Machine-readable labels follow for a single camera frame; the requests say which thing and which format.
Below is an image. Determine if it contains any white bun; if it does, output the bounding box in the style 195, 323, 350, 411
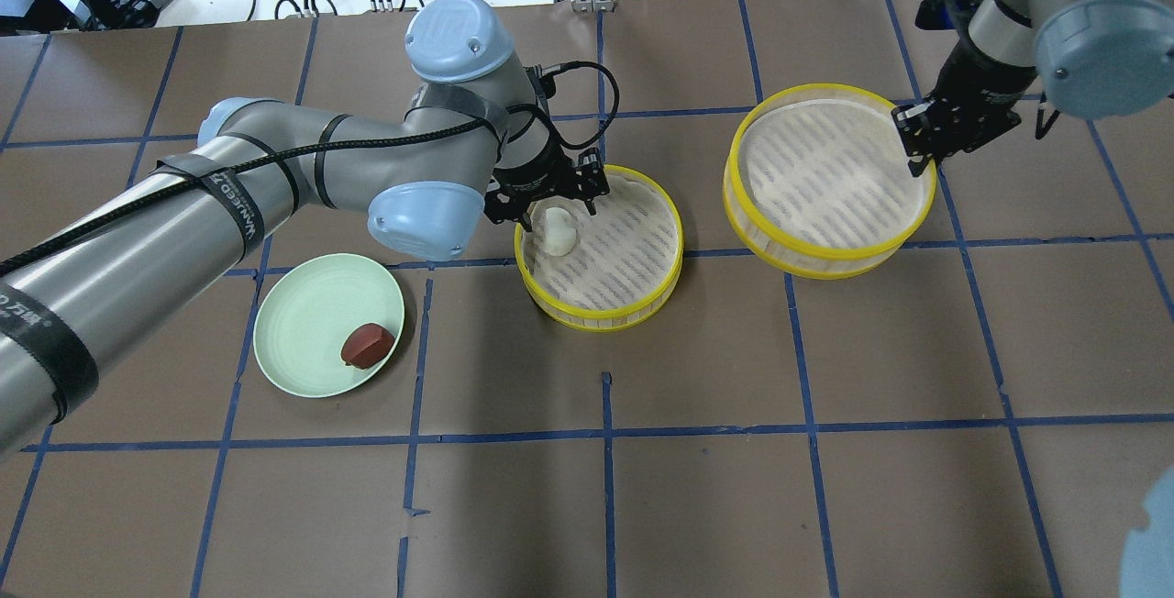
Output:
539, 206, 578, 257

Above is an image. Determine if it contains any yellow steamer basket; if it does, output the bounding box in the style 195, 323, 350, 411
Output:
722, 83, 938, 281
513, 166, 684, 332

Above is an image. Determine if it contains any light green plate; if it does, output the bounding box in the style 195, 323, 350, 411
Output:
252, 254, 406, 399

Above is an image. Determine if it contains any brown bun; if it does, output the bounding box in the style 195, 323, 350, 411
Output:
339, 322, 397, 370

